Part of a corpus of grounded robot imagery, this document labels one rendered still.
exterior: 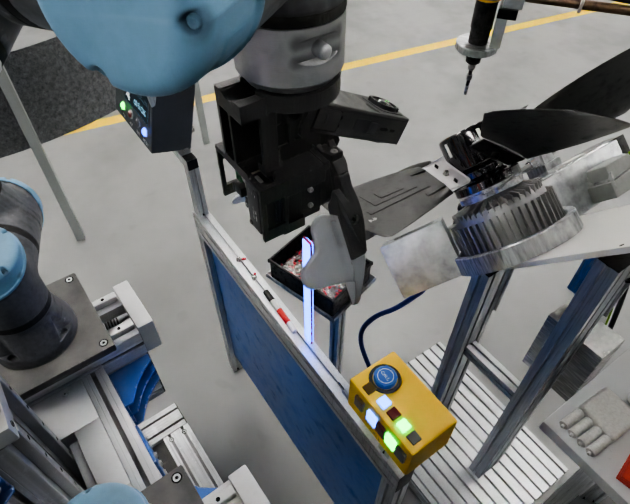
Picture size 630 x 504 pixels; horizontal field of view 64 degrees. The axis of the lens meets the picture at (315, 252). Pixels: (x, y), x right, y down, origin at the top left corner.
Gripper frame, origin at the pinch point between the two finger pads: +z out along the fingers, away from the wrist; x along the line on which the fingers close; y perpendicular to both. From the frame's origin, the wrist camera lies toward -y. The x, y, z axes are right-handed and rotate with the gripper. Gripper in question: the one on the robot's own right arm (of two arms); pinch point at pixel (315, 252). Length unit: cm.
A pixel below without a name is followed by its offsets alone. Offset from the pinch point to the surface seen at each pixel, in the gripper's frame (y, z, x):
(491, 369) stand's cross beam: -62, 90, -3
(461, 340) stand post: -59, 85, -13
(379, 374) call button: -13.8, 39.7, -0.7
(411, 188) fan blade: -41, 29, -25
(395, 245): -40, 46, -26
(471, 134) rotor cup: -57, 23, -26
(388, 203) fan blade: -34, 29, -24
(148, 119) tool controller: -8, 32, -84
